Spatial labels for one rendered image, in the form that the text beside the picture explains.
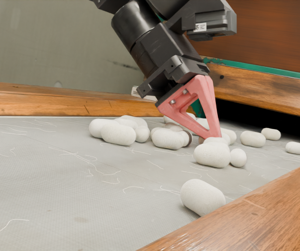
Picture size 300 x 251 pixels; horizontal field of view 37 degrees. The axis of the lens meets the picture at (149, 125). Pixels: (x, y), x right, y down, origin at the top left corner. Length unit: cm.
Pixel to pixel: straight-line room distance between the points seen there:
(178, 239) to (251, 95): 75
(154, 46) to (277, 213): 35
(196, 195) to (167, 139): 22
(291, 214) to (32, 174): 16
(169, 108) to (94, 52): 157
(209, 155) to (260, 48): 56
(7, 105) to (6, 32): 189
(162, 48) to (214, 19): 7
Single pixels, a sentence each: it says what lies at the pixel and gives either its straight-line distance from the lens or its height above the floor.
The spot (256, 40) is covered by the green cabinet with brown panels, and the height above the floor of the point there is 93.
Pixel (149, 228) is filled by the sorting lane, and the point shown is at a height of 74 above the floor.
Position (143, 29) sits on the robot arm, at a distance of 57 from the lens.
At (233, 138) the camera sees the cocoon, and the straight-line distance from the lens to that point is 64.
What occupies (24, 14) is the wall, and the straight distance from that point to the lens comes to 235.
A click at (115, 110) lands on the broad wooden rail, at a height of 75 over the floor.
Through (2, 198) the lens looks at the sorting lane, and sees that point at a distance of 25.
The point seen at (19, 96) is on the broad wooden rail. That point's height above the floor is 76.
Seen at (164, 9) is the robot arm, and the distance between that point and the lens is 56.
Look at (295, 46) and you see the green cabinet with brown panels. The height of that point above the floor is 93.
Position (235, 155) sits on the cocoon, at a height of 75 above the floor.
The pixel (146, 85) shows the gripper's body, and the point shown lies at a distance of 53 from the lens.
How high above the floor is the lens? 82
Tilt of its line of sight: 7 degrees down
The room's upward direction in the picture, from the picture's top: 11 degrees clockwise
